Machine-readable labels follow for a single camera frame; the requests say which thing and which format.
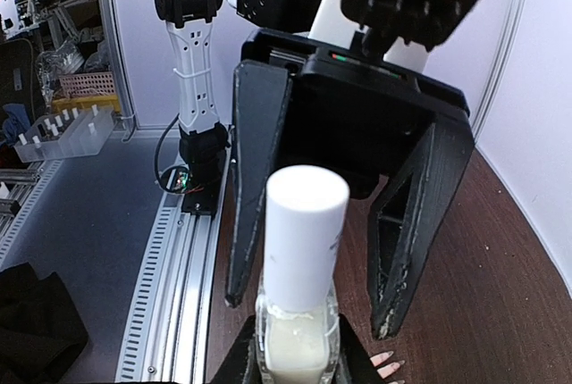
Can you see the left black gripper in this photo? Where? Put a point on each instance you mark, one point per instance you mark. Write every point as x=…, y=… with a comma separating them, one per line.
x=300, y=101

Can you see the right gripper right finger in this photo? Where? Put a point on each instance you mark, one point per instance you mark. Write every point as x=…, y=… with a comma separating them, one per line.
x=354, y=365

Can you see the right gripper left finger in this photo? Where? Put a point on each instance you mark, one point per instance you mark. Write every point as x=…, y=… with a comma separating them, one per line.
x=240, y=364

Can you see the white nail polish cap brush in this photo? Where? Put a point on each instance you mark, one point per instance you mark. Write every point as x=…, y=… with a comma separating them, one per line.
x=305, y=210

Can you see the white nail polish bottle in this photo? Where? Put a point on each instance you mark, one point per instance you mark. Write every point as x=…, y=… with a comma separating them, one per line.
x=297, y=347

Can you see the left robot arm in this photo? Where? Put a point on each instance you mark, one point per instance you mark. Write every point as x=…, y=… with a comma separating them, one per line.
x=207, y=38

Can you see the person's hand on table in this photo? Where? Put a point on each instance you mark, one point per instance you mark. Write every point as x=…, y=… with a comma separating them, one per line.
x=387, y=366

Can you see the pink plastic basket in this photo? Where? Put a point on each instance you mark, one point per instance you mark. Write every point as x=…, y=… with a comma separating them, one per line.
x=88, y=84

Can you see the clear plastic organiser tray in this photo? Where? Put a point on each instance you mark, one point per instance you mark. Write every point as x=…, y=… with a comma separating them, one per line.
x=70, y=134

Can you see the yellow plastic bin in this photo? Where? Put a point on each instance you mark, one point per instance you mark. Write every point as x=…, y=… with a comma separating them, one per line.
x=85, y=102

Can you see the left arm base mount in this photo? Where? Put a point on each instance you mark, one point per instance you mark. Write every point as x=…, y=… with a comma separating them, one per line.
x=200, y=178

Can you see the left aluminium corner post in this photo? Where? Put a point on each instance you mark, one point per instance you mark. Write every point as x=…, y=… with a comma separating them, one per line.
x=502, y=53

